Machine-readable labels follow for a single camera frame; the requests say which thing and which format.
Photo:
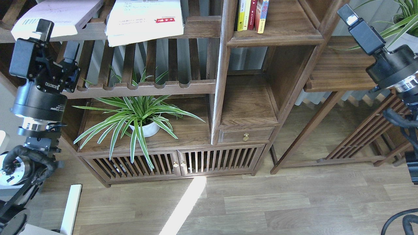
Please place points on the white book with barcode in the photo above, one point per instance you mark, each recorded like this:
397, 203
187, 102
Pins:
68, 16

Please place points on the white table leg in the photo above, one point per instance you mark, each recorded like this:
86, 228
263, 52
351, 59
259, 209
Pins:
70, 211

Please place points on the white plant pot on shelf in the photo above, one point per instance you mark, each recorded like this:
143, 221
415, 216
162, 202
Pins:
148, 130

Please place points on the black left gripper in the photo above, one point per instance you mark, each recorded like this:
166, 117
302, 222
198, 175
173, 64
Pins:
40, 101

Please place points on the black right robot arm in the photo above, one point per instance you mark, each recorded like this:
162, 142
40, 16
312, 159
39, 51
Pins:
407, 125

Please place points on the dark wooden bookshelf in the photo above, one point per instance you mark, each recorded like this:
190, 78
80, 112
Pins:
237, 81

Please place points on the spider plant on shelf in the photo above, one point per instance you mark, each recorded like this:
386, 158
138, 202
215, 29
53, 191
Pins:
129, 116

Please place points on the light yellow book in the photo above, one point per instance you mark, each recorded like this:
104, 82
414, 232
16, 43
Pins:
246, 18

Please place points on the white plant pot at right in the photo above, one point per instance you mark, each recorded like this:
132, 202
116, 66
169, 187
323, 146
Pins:
408, 40

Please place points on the spider plant at right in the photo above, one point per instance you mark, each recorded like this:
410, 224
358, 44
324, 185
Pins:
390, 13

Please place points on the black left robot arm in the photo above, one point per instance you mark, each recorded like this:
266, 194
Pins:
28, 166

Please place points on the red book with globe cover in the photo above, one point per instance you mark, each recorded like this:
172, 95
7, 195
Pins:
261, 15

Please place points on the white book red label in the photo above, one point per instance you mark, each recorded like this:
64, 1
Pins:
132, 21

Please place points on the dark wooden side shelf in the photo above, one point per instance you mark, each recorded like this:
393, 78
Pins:
339, 71

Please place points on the dark red book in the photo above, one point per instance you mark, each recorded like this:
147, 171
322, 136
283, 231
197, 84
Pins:
252, 12

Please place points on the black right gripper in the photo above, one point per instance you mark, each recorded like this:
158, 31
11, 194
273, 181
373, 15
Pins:
392, 69

